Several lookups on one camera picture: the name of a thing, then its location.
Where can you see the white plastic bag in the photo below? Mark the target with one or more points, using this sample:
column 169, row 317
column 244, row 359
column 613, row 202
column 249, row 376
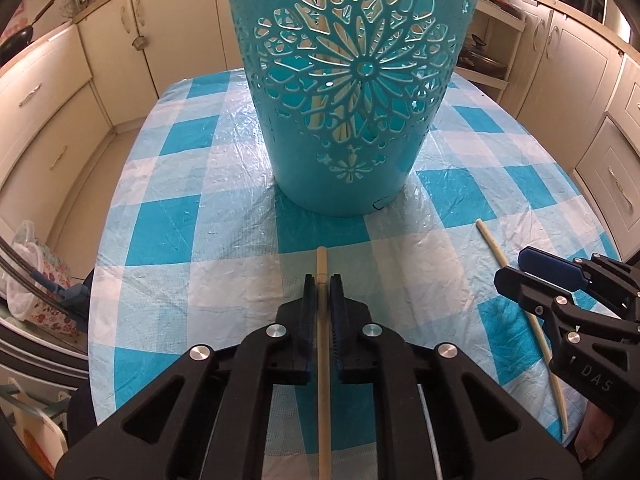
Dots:
column 22, row 240

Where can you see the beige wooden chopstick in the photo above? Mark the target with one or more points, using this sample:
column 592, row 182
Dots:
column 489, row 242
column 323, row 410

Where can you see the blue checkered plastic tablecloth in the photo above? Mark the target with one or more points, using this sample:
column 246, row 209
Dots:
column 225, row 160

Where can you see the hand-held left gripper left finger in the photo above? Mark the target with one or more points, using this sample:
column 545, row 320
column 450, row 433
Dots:
column 311, row 320

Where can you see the person's right hand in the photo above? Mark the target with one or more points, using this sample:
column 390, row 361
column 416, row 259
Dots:
column 597, row 432

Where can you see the pot with glass lid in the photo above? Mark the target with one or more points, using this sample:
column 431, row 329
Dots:
column 480, row 57

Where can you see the floral printed plastic bag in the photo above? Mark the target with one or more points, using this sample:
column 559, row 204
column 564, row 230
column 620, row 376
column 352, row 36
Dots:
column 50, row 300

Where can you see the teal cutout plastic basket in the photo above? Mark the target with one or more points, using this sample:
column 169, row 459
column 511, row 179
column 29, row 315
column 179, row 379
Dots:
column 300, row 170

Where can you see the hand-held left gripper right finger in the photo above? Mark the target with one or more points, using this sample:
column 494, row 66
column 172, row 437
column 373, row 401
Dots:
column 337, row 320

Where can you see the blue white checkered tablecloth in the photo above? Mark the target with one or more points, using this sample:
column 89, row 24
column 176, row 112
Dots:
column 225, row 220

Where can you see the cream drawer cabinet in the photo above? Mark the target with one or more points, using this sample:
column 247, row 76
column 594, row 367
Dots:
column 45, row 125

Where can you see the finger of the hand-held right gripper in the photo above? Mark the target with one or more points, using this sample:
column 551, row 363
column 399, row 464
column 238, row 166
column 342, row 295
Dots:
column 575, row 355
column 550, row 265

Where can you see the cream cabinet with panel doors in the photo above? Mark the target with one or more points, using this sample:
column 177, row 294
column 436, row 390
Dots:
column 575, row 85

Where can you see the white open shelf unit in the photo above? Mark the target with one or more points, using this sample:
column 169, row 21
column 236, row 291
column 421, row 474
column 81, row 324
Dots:
column 492, row 25

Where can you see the white folding chair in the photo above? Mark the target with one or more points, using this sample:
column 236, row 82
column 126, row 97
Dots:
column 30, row 425

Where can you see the black frying pan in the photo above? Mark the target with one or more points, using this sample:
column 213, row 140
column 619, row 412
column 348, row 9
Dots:
column 17, row 42

